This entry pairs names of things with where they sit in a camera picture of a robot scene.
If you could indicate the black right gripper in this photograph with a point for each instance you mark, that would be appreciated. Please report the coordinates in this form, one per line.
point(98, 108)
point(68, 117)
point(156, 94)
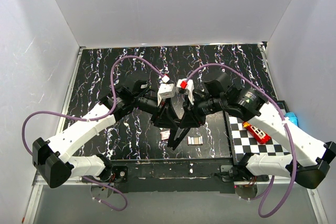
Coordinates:
point(191, 117)

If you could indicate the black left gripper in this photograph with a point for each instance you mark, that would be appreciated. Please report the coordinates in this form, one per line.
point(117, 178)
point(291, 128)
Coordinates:
point(165, 115)

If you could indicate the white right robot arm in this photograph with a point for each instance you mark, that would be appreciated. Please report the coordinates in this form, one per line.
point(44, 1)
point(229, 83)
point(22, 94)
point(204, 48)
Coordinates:
point(308, 159)

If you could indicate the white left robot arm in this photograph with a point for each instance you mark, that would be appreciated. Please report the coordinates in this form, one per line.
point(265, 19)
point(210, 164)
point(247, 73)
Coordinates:
point(55, 159)

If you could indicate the white red staple box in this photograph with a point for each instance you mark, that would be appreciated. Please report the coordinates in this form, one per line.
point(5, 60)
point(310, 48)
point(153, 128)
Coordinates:
point(165, 135)

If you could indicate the open staple box tray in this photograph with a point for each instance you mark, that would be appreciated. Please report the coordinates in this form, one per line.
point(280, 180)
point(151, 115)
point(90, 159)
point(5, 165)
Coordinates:
point(195, 140)

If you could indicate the black white checkerboard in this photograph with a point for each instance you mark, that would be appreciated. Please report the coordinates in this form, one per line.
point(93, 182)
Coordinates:
point(241, 141)

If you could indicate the red yellow toy vehicle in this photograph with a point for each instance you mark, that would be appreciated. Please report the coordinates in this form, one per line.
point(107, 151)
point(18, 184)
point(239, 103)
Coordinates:
point(260, 136)

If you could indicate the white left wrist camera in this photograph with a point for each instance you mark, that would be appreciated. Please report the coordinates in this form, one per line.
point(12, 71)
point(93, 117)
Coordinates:
point(165, 91)

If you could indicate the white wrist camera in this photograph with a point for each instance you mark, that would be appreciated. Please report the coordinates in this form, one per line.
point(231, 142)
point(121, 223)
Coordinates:
point(186, 87)
point(165, 91)

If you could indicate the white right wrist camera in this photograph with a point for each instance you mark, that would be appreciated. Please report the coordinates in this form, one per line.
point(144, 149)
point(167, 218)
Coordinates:
point(186, 87)

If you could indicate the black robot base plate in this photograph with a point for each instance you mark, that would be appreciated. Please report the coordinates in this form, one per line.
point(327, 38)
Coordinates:
point(178, 175)

